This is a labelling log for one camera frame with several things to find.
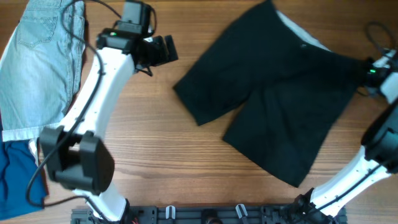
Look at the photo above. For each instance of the light blue denim shorts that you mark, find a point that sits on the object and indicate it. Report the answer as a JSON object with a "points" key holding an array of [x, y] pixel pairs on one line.
{"points": [[41, 69]]}

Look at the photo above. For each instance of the blue garment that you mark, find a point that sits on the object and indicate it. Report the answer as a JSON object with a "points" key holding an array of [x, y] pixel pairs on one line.
{"points": [[17, 167]]}

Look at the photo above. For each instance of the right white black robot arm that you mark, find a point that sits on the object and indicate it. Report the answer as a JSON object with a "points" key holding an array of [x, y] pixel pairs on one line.
{"points": [[376, 159]]}

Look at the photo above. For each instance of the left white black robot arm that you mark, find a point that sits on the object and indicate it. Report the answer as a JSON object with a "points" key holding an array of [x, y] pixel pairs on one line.
{"points": [[74, 152]]}

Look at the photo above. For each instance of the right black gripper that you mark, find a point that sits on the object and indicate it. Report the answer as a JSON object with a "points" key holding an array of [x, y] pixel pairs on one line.
{"points": [[367, 63]]}

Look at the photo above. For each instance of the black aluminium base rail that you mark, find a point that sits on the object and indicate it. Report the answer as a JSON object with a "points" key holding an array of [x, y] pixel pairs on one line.
{"points": [[266, 214]]}

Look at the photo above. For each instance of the black shorts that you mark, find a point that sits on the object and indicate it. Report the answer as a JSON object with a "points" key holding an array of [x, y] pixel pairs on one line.
{"points": [[288, 88]]}

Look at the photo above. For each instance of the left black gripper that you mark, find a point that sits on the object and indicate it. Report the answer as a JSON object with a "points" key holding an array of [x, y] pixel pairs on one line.
{"points": [[162, 56]]}

